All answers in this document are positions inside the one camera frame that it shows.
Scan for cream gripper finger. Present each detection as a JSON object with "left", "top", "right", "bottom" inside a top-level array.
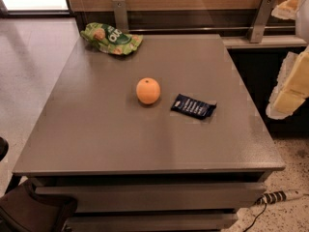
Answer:
[
  {"left": 271, "top": 0, "right": 301, "bottom": 20},
  {"left": 266, "top": 51, "right": 309, "bottom": 120}
]

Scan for blue rxbar blueberry wrapper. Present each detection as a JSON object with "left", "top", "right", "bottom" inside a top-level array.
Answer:
[{"left": 171, "top": 94, "right": 216, "bottom": 120}]

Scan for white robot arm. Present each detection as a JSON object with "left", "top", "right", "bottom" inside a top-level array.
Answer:
[{"left": 266, "top": 0, "right": 309, "bottom": 120}]

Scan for green rice chip bag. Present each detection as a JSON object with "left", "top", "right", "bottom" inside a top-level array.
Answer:
[{"left": 80, "top": 22, "right": 143, "bottom": 55}]

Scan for white power strip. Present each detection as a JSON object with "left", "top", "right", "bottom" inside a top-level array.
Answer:
[{"left": 255, "top": 188, "right": 304, "bottom": 206}]

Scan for grey drawer cabinet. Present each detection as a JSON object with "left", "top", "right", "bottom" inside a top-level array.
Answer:
[{"left": 14, "top": 35, "right": 285, "bottom": 218}]

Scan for orange fruit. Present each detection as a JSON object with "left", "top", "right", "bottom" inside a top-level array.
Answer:
[{"left": 136, "top": 77, "right": 160, "bottom": 104}]

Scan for upper grey drawer front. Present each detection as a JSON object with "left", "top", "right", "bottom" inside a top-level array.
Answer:
[{"left": 36, "top": 183, "right": 266, "bottom": 213}]

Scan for grey drawer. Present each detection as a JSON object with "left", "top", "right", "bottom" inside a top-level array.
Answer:
[
  {"left": 67, "top": 214, "right": 238, "bottom": 232},
  {"left": 36, "top": 183, "right": 266, "bottom": 213}
]

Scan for lower grey drawer front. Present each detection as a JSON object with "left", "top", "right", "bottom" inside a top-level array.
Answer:
[{"left": 67, "top": 214, "right": 238, "bottom": 232}]

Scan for dark brown chair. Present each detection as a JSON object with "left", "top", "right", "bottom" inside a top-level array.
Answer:
[{"left": 0, "top": 136, "right": 78, "bottom": 232}]

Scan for right metal wall bracket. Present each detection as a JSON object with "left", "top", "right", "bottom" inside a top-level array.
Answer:
[{"left": 248, "top": 0, "right": 276, "bottom": 44}]

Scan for metal wall bracket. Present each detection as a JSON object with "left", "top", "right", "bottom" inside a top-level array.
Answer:
[
  {"left": 112, "top": 0, "right": 129, "bottom": 33},
  {"left": 248, "top": 0, "right": 276, "bottom": 44}
]

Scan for black power cable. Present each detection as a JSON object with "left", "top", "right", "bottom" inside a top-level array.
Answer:
[{"left": 242, "top": 203, "right": 268, "bottom": 232}]

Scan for left metal wall bracket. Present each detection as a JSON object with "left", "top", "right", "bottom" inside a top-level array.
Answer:
[{"left": 112, "top": 0, "right": 129, "bottom": 33}]

